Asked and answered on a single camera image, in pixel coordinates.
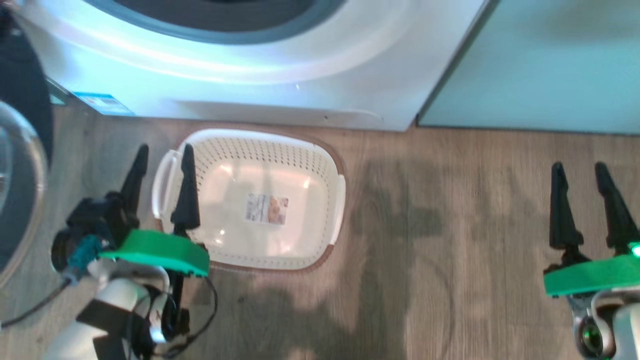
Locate pale teal cabinet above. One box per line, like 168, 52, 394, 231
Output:
417, 0, 640, 136

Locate grey rubber door gasket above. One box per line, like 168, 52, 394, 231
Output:
82, 0, 347, 46

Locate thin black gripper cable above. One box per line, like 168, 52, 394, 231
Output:
150, 275, 219, 358

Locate dark round washing machine door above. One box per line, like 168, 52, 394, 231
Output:
0, 10, 55, 288

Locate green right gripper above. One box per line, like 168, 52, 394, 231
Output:
543, 161, 640, 298

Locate printed basket product label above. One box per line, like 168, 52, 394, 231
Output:
244, 193, 290, 226

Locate white front-load washing machine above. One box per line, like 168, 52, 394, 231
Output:
15, 0, 488, 132

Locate blue energy label sticker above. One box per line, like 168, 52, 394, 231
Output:
72, 91, 136, 117

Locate black arm strap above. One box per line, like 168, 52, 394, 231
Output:
75, 297, 132, 360

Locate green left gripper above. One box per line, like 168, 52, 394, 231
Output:
97, 143, 211, 278

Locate cream perforated laundry basket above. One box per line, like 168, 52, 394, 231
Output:
151, 127, 347, 273

